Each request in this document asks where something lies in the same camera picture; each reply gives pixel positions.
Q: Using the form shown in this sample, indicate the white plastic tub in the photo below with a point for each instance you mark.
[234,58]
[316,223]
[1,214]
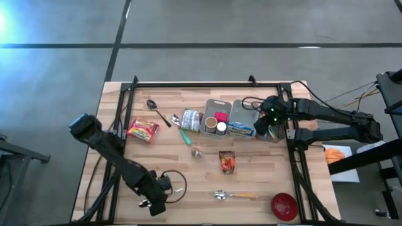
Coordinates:
[367,147]

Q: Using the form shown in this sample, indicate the black equipment stand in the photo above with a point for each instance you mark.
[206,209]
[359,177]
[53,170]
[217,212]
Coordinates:
[391,94]

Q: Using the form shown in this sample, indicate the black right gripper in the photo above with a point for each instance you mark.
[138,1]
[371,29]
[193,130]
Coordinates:
[276,108]

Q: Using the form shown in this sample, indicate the red and black bowl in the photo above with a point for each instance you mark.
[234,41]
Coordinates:
[284,207]

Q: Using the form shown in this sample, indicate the white paper sheet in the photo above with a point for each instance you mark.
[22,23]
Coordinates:
[345,172]

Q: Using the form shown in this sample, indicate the blue yellow snack bag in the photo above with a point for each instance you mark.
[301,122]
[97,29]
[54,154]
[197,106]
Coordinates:
[240,129]

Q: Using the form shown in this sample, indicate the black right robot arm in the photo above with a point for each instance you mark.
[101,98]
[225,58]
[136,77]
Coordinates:
[329,114]

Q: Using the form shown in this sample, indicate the red-lid spice container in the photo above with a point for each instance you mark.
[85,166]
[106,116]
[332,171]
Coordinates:
[221,116]

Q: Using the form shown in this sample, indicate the orange brown snack packet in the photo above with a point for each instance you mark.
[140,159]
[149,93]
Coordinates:
[227,163]

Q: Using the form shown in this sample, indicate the white printed noodle packet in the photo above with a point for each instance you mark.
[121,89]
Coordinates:
[191,120]

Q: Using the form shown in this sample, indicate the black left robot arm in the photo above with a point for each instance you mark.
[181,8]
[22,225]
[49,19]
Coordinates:
[94,135]

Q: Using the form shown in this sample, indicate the grey metal stand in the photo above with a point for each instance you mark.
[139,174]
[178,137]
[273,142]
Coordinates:
[19,150]

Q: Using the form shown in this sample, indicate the red ramen packet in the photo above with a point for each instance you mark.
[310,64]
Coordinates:
[143,129]

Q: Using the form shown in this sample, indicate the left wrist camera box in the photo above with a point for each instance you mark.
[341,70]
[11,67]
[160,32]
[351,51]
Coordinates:
[165,183]

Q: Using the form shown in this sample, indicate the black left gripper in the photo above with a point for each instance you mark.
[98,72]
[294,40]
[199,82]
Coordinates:
[146,183]

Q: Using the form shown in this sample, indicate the gold-lid nori furikake jar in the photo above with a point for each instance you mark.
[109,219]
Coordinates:
[211,124]

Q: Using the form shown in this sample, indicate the white-lid spice jar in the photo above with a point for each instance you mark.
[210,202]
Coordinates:
[221,127]

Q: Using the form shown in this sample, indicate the orange object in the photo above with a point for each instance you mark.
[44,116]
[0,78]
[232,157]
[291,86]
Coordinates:
[334,156]

